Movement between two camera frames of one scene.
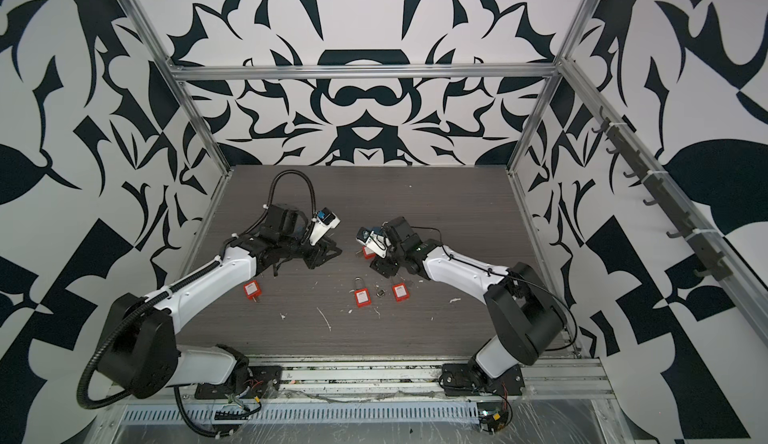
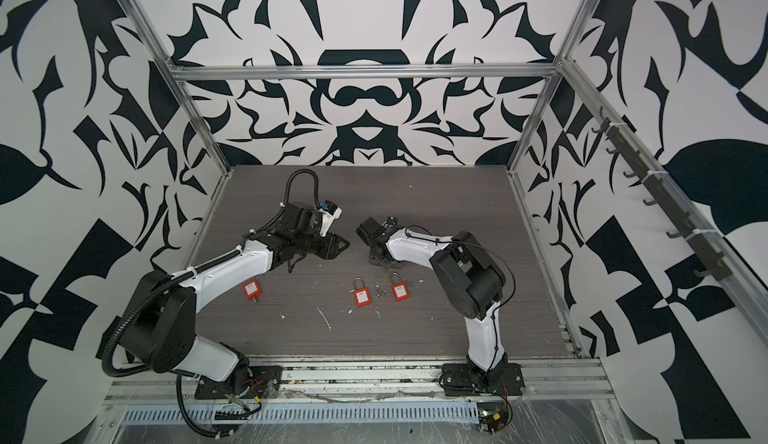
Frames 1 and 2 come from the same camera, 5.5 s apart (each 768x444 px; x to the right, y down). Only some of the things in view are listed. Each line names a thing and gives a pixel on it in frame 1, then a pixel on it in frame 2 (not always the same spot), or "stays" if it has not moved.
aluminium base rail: (388, 382) stays
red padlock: (401, 292) stays
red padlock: (361, 293) stays
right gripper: (381, 265) to (373, 259)
